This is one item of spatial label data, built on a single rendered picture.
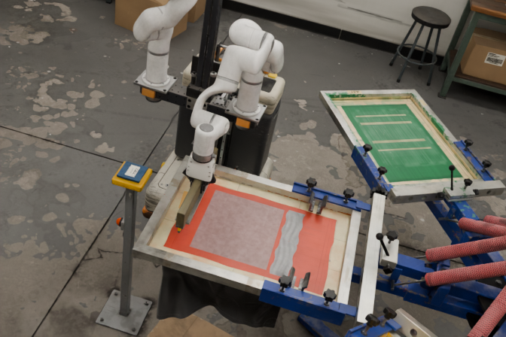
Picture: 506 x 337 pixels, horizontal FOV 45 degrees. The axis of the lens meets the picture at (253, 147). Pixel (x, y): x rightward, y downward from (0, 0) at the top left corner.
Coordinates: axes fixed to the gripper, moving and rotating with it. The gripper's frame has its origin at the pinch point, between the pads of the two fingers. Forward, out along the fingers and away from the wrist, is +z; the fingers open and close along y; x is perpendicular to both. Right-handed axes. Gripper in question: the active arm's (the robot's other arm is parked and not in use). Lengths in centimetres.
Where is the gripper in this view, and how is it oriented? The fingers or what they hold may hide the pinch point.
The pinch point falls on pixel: (197, 186)
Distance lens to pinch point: 233.2
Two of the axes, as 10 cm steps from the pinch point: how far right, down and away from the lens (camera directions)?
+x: -2.5, 5.8, -7.8
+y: -9.6, -2.8, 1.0
